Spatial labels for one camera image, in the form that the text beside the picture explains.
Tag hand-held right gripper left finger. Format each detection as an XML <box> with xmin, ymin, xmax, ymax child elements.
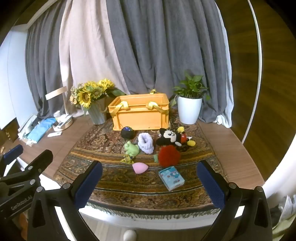
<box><xmin>28</xmin><ymin>160</ymin><xmax>103</xmax><ymax>241</ymax></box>

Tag white sheer curtain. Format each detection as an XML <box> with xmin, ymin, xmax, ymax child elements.
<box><xmin>216</xmin><ymin>14</ymin><xmax>234</xmax><ymax>128</ymax></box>

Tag blue cloth package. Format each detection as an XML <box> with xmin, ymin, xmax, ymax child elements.
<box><xmin>28</xmin><ymin>117</ymin><xmax>57</xmax><ymax>142</ymax></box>

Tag blue tissue pack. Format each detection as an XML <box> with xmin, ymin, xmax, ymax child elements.
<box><xmin>158</xmin><ymin>166</ymin><xmax>185</xmax><ymax>192</ymax></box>

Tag white rounded object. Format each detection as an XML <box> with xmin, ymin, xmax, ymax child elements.
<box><xmin>123</xmin><ymin>229</ymin><xmax>137</xmax><ymax>241</ymax></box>

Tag pink makeup sponge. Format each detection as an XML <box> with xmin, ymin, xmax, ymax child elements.
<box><xmin>132</xmin><ymin>162</ymin><xmax>149</xmax><ymax>173</ymax></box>

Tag red fluffy plush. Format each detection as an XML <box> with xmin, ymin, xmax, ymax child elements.
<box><xmin>154</xmin><ymin>145</ymin><xmax>181</xmax><ymax>167</ymax></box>

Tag grey curtain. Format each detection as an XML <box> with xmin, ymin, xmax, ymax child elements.
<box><xmin>105</xmin><ymin>0</ymin><xmax>234</xmax><ymax>128</ymax></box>
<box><xmin>25</xmin><ymin>5</ymin><xmax>77</xmax><ymax>117</ymax></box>

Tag green frog toy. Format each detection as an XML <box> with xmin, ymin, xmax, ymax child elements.
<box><xmin>123</xmin><ymin>141</ymin><xmax>140</xmax><ymax>156</ymax></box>

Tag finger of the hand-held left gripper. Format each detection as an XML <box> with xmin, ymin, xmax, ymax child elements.
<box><xmin>0</xmin><ymin>149</ymin><xmax>54</xmax><ymax>193</ymax></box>
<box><xmin>0</xmin><ymin>145</ymin><xmax>23</xmax><ymax>177</ymax></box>

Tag beige curtain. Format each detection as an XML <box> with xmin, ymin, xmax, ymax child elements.
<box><xmin>59</xmin><ymin>0</ymin><xmax>130</xmax><ymax>116</ymax></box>

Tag patterned woven rug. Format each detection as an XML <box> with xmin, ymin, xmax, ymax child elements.
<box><xmin>54</xmin><ymin>109</ymin><xmax>229</xmax><ymax>219</ymax></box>

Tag white knitted toy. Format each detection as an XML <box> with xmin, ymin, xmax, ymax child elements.
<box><xmin>138</xmin><ymin>133</ymin><xmax>154</xmax><ymax>155</ymax></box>

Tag white plant pot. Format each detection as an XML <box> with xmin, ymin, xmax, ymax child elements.
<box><xmin>177</xmin><ymin>96</ymin><xmax>203</xmax><ymax>125</ymax></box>

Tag brown wooden cabinet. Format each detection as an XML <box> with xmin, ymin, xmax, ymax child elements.
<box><xmin>0</xmin><ymin>117</ymin><xmax>19</xmax><ymax>142</ymax></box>

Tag white flat packages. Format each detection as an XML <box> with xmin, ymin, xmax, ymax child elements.
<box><xmin>18</xmin><ymin>114</ymin><xmax>39</xmax><ymax>140</ymax></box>

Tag green leafy plant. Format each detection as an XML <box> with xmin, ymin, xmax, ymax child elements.
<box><xmin>170</xmin><ymin>72</ymin><xmax>211</xmax><ymax>107</ymax></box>

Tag orange plastic crate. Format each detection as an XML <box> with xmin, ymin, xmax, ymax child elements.
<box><xmin>108</xmin><ymin>89</ymin><xmax>170</xmax><ymax>131</ymax></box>

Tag dark round ball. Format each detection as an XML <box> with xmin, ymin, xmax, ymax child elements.
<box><xmin>121</xmin><ymin>126</ymin><xmax>134</xmax><ymax>140</ymax></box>

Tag white curved frame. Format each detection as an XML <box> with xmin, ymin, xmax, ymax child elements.
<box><xmin>240</xmin><ymin>0</ymin><xmax>263</xmax><ymax>144</ymax></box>

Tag grey ribbed vase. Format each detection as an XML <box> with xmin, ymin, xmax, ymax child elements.
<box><xmin>87</xmin><ymin>97</ymin><xmax>108</xmax><ymax>125</ymax></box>

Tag sunflower bouquet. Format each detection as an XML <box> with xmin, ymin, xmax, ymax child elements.
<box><xmin>70</xmin><ymin>78</ymin><xmax>126</xmax><ymax>108</ymax></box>

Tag black mouse plush toy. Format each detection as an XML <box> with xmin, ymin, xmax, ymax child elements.
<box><xmin>155</xmin><ymin>126</ymin><xmax>196</xmax><ymax>148</ymax></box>

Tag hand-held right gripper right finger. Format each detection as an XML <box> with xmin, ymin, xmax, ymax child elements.
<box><xmin>196</xmin><ymin>159</ymin><xmax>273</xmax><ymax>241</ymax></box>

